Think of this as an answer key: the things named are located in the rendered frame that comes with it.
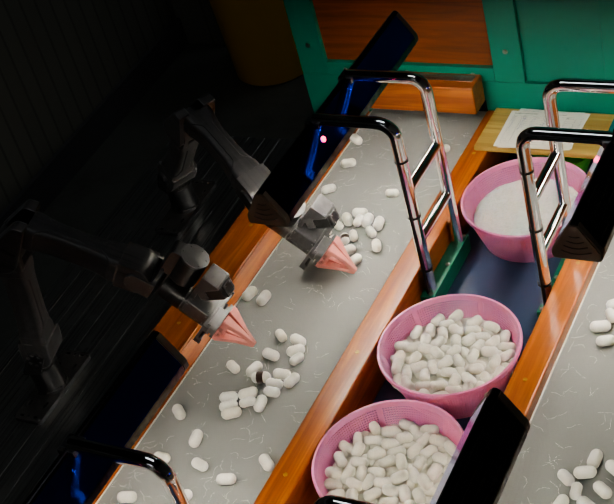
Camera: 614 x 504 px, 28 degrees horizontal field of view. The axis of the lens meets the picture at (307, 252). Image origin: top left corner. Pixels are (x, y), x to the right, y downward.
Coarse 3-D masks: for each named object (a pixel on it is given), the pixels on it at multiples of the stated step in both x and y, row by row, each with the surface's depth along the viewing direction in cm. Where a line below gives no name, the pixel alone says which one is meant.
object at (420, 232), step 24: (360, 72) 239; (384, 72) 237; (408, 72) 235; (432, 96) 236; (312, 120) 231; (336, 120) 229; (360, 120) 226; (384, 120) 225; (432, 120) 239; (432, 144) 242; (408, 168) 230; (408, 192) 233; (408, 216) 237; (432, 216) 244; (456, 216) 253; (456, 240) 256; (456, 264) 255; (432, 288) 247
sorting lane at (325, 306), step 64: (448, 128) 286; (320, 192) 279; (384, 192) 273; (384, 256) 256; (256, 320) 250; (320, 320) 245; (192, 384) 239; (256, 384) 235; (320, 384) 231; (192, 448) 226; (256, 448) 222
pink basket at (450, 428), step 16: (400, 400) 219; (416, 400) 218; (352, 416) 219; (368, 416) 220; (384, 416) 220; (416, 416) 219; (432, 416) 217; (448, 416) 213; (352, 432) 220; (448, 432) 214; (320, 448) 215; (336, 448) 218; (320, 464) 214; (320, 480) 212; (320, 496) 206
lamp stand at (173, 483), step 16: (64, 448) 179; (80, 448) 177; (96, 448) 176; (112, 448) 175; (128, 448) 175; (128, 464) 174; (144, 464) 172; (160, 464) 172; (160, 480) 173; (176, 480) 173; (176, 496) 174
